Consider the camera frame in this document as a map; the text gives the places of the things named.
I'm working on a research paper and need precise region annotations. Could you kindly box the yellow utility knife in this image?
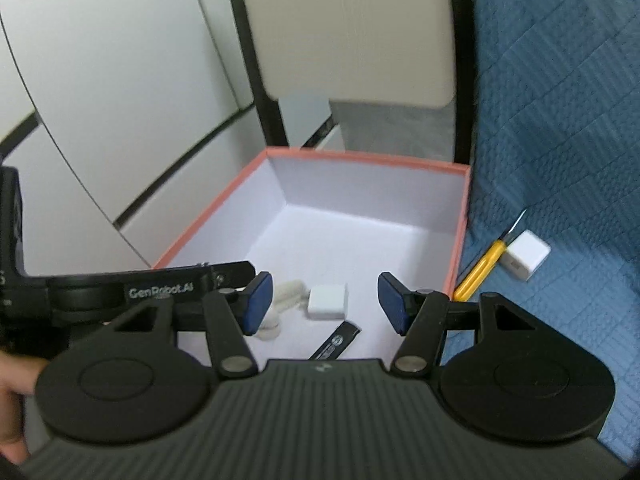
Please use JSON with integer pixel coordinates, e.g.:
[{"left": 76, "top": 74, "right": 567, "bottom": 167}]
[{"left": 452, "top": 209, "right": 528, "bottom": 303}]

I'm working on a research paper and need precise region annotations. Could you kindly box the white wardrobe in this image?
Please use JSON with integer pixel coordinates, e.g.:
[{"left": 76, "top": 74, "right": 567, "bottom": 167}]
[{"left": 0, "top": 0, "right": 347, "bottom": 277}]

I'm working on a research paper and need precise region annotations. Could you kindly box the blue quilted mat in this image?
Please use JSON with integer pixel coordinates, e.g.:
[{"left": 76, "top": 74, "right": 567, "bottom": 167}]
[{"left": 447, "top": 0, "right": 640, "bottom": 477}]

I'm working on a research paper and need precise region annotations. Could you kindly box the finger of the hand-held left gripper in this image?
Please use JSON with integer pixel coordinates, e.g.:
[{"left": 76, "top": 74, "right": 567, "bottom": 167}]
[{"left": 199, "top": 260, "right": 257, "bottom": 292}]

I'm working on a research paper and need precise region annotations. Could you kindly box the white charger block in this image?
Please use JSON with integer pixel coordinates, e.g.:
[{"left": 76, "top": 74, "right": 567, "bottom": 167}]
[
  {"left": 502, "top": 229, "right": 552, "bottom": 282},
  {"left": 305, "top": 283, "right": 349, "bottom": 321}
]

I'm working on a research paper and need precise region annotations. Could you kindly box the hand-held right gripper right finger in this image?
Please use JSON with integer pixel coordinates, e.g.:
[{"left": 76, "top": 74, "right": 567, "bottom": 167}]
[{"left": 377, "top": 270, "right": 537, "bottom": 377}]

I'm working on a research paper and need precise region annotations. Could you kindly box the beige folding chair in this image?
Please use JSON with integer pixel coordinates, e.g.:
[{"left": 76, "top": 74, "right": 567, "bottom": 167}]
[{"left": 222, "top": 0, "right": 482, "bottom": 167}]

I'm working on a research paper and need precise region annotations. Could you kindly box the person's left hand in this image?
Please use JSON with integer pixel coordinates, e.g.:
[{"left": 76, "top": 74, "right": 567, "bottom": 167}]
[{"left": 0, "top": 349, "right": 49, "bottom": 479}]

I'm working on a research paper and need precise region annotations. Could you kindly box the black tag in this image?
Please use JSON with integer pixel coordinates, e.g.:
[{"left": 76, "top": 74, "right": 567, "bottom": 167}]
[{"left": 307, "top": 323, "right": 362, "bottom": 361}]

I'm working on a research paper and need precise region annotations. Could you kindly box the white plush toy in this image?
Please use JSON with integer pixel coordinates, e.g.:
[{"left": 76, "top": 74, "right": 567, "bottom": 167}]
[{"left": 259, "top": 280, "right": 309, "bottom": 342}]

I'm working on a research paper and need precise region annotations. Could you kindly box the pink cardboard box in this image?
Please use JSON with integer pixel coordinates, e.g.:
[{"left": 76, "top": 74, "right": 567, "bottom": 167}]
[{"left": 150, "top": 146, "right": 474, "bottom": 362}]

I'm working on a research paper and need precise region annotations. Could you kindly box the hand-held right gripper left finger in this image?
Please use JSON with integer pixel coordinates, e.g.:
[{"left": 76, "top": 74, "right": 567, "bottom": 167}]
[{"left": 101, "top": 270, "right": 274, "bottom": 379}]

